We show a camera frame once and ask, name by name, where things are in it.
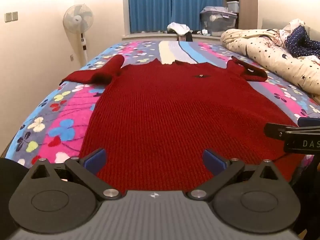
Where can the white standing fan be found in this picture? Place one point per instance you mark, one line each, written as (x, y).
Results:
(78, 20)

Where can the wall switch plate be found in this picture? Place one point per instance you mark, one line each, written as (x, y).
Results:
(15, 16)
(8, 17)

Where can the navy dotted cloth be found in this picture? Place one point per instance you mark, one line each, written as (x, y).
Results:
(300, 41)

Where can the blue curtain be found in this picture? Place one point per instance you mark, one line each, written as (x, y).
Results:
(170, 2)

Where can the wooden shelf unit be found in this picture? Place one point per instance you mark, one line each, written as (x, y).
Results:
(247, 2)

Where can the small clear plastic box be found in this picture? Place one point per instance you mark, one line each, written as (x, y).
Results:
(233, 6)

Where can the clear plastic storage box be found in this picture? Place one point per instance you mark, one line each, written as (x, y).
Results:
(217, 21)

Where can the cream star print quilt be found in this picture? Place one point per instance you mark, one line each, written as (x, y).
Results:
(272, 55)

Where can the white cloth pile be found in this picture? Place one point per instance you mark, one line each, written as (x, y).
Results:
(179, 27)

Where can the red knit sweater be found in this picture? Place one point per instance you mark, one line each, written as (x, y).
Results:
(170, 110)

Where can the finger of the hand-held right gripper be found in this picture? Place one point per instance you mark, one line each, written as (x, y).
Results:
(275, 130)
(308, 121)

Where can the floral striped blanket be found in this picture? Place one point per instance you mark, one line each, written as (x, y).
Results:
(62, 120)

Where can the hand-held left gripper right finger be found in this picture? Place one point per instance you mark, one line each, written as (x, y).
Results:
(213, 160)

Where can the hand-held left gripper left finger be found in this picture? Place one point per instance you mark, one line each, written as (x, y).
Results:
(96, 159)

